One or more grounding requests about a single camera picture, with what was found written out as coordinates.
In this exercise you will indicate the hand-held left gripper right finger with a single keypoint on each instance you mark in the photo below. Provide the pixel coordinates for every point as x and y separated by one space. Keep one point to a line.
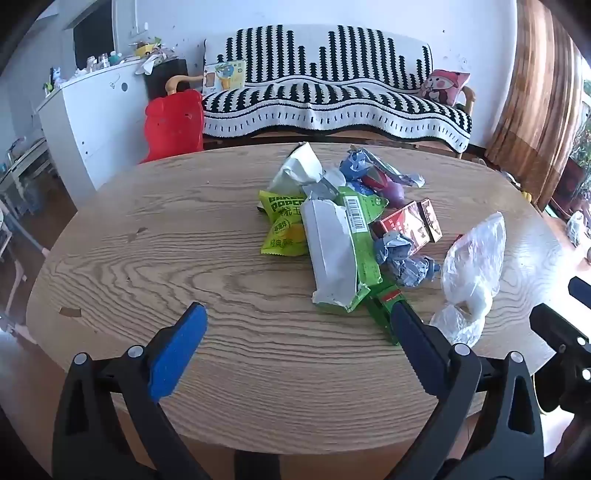
418 348

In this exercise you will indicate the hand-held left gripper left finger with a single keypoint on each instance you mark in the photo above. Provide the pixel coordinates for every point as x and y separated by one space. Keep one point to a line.
178 350

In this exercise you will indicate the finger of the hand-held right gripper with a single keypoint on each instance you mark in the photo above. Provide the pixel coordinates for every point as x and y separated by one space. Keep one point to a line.
554 327
581 290

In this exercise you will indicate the large red box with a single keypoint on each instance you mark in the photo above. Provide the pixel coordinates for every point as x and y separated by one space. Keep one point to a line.
399 224

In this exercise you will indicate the green red wrapper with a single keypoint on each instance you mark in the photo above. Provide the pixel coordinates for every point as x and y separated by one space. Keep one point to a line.
381 307

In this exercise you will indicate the tied plastic bag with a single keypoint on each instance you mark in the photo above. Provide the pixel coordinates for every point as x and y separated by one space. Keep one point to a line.
576 228

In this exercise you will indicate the blue grey crumpled wrapper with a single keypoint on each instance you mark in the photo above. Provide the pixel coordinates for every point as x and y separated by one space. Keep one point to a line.
413 272
392 247

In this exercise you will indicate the clear plastic bag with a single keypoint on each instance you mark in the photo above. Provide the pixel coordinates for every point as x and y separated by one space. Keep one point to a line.
471 267

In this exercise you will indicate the dark red plant pot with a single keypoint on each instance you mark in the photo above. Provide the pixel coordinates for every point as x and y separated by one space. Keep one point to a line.
572 184

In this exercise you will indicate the small cardboard scrap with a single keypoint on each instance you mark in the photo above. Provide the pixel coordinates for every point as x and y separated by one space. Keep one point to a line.
70 312

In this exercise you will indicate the large green silver wrapper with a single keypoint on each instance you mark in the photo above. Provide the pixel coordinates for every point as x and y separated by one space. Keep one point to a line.
330 258

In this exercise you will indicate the small red box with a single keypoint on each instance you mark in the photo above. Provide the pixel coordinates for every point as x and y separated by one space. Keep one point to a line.
429 219

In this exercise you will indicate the green potted plant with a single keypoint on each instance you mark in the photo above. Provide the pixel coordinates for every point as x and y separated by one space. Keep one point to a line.
585 138

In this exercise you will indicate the yellow green popcorn bag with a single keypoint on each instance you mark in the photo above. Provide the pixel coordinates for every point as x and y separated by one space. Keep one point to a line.
281 226

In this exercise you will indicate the red purple wrapper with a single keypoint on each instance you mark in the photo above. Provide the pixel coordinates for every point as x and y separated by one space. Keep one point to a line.
385 189

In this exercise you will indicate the silver twisted wrapper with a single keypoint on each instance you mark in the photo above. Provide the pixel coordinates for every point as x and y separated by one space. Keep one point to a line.
408 179

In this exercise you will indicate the grey silver wrapper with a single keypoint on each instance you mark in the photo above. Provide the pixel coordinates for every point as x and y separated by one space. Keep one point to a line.
323 184

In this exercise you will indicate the brown striped curtain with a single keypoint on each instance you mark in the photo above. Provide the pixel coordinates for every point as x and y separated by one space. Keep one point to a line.
531 92

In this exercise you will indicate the white green snack bag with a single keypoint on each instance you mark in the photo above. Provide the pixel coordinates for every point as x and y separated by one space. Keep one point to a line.
298 168

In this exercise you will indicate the wooden sofa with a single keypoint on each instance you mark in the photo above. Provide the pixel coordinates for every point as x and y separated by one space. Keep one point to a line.
470 99

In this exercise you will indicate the red plastic chair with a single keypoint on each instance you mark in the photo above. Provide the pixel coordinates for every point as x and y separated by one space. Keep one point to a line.
173 124

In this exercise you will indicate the grey metal rack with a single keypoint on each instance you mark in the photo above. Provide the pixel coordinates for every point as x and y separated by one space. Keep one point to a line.
27 161

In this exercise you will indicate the pink cartoon cushion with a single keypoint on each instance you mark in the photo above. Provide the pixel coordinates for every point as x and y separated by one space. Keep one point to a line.
441 87

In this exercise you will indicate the white cabinet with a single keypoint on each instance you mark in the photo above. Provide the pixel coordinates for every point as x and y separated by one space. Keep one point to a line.
92 120

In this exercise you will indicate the black white knit blanket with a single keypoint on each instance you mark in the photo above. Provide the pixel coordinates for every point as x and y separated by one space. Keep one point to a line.
332 92

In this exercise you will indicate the black box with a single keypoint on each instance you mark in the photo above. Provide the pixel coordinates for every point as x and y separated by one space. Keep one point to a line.
159 76

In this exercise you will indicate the small teal bottle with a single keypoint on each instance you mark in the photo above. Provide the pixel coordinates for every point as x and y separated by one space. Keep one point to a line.
115 58

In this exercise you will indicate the small toy figure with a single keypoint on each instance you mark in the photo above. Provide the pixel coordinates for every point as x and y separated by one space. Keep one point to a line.
56 76

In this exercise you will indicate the pile of toys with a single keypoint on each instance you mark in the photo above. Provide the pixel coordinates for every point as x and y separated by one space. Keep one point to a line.
150 50

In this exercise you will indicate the white chair frame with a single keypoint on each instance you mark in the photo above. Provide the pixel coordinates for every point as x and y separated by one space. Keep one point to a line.
18 272

